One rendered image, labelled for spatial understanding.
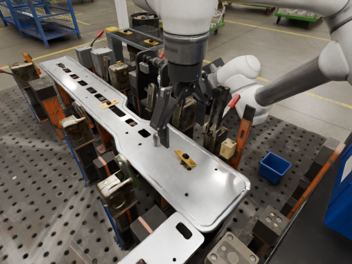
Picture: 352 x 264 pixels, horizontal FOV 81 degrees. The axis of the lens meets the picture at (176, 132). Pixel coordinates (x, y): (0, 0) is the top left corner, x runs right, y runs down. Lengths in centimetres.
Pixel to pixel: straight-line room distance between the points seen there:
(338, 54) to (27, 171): 134
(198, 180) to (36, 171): 85
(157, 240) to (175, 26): 46
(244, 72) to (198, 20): 83
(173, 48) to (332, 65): 55
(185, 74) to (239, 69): 79
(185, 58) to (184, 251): 42
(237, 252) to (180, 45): 42
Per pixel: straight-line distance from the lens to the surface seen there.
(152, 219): 59
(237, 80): 122
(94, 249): 91
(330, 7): 74
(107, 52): 124
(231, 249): 49
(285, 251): 56
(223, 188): 63
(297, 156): 127
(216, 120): 68
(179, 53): 42
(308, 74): 90
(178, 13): 39
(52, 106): 122
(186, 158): 67
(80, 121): 84
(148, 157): 69
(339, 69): 82
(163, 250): 54
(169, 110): 48
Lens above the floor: 151
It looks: 41 degrees down
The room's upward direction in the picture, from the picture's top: straight up
